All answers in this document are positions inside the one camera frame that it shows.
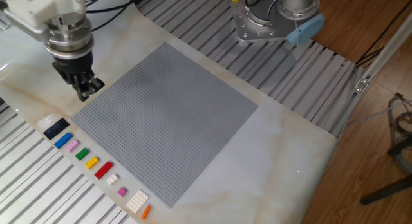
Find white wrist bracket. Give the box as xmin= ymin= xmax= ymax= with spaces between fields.
xmin=2 ymin=0 xmax=87 ymax=43

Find silver corner bracket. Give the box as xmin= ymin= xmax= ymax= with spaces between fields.
xmin=353 ymin=77 xmax=370 ymax=95

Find aluminium frame profile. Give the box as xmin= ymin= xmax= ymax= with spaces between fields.
xmin=331 ymin=11 xmax=412 ymax=140

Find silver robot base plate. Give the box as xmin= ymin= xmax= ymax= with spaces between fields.
xmin=232 ymin=0 xmax=290 ymax=43

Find light pink Lego brick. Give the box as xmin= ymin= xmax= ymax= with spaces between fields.
xmin=66 ymin=139 xmax=80 ymax=153

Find dark navy Lego plate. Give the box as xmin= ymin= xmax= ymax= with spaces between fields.
xmin=42 ymin=117 xmax=70 ymax=141

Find marble pattern board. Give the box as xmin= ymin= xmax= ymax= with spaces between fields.
xmin=0 ymin=0 xmax=338 ymax=224

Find red Lego brick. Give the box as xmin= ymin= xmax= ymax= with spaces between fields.
xmin=93 ymin=160 xmax=114 ymax=180

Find green Lego brick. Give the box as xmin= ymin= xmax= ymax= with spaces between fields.
xmin=75 ymin=147 xmax=90 ymax=162

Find grey floor cable bundle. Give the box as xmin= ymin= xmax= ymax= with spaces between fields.
xmin=388 ymin=92 xmax=412 ymax=175

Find black stand legs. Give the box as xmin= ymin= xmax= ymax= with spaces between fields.
xmin=359 ymin=142 xmax=412 ymax=206

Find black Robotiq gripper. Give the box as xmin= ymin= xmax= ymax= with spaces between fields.
xmin=52 ymin=50 xmax=106 ymax=102

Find white floor cable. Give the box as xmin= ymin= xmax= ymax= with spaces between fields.
xmin=346 ymin=100 xmax=412 ymax=126

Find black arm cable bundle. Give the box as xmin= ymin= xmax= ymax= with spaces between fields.
xmin=85 ymin=0 xmax=144 ymax=32

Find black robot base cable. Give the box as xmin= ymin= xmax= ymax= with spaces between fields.
xmin=243 ymin=0 xmax=268 ymax=8

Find grey Lego baseplate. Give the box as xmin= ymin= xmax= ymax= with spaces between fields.
xmin=71 ymin=42 xmax=259 ymax=208

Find yellow Lego brick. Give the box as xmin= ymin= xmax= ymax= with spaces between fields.
xmin=84 ymin=156 xmax=100 ymax=170

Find blue Lego brick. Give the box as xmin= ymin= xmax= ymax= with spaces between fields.
xmin=53 ymin=131 xmax=73 ymax=150

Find large white Lego plate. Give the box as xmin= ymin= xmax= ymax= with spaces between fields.
xmin=126 ymin=189 xmax=151 ymax=214

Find white zip tie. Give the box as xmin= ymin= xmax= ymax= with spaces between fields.
xmin=294 ymin=19 xmax=302 ymax=46

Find black floor cable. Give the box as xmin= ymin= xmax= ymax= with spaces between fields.
xmin=355 ymin=0 xmax=412 ymax=69

